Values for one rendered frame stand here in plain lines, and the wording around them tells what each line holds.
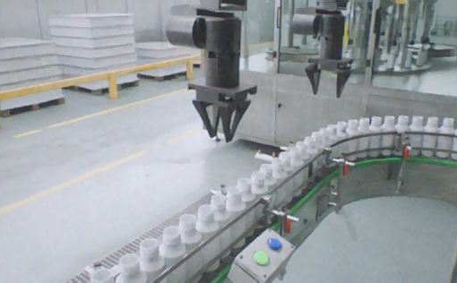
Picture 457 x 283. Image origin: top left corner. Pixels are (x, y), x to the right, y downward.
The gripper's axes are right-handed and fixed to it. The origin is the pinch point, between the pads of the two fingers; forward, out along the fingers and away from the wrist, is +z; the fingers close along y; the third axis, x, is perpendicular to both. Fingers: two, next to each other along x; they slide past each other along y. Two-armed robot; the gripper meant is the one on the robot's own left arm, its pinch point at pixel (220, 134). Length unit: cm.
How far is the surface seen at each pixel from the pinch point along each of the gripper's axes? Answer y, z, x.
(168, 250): -11.6, 28.4, -2.3
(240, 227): -9.1, 34.7, 22.3
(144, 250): -12.5, 25.4, -7.9
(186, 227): -11.9, 26.1, 4.2
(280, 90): -139, 72, 293
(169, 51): -528, 106, 544
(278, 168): -11, 27, 45
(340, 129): -9, 27, 93
